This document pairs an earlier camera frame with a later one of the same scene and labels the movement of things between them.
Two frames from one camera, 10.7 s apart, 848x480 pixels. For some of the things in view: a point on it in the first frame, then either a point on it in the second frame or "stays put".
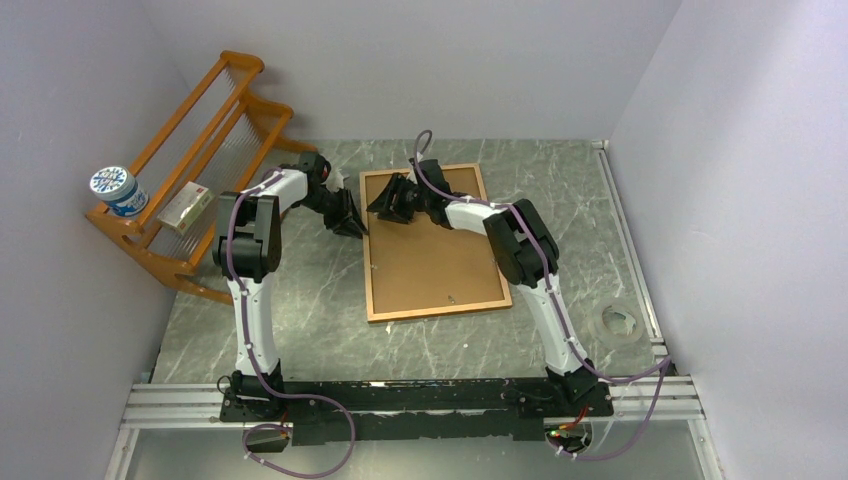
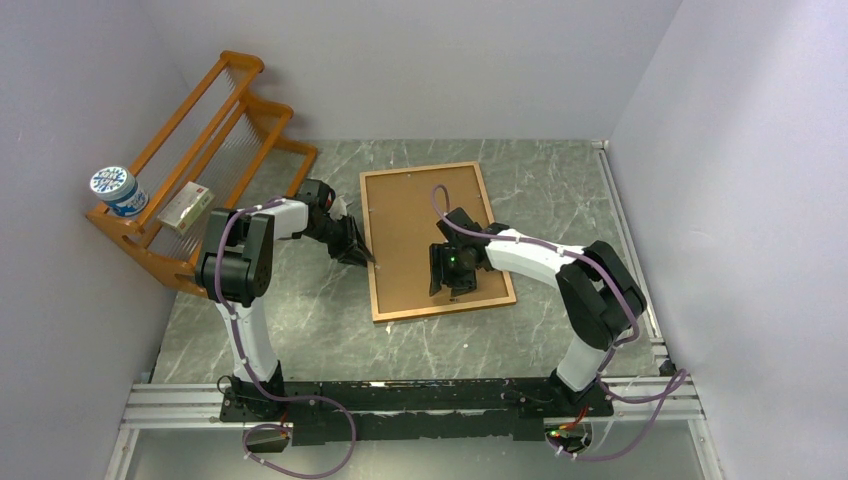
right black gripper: (384, 204) → (440, 274)
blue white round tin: (118, 187) stays put
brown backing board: (422, 265) stays put
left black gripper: (350, 223) → (359, 254)
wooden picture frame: (421, 268) stays put
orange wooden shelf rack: (219, 144) stays put
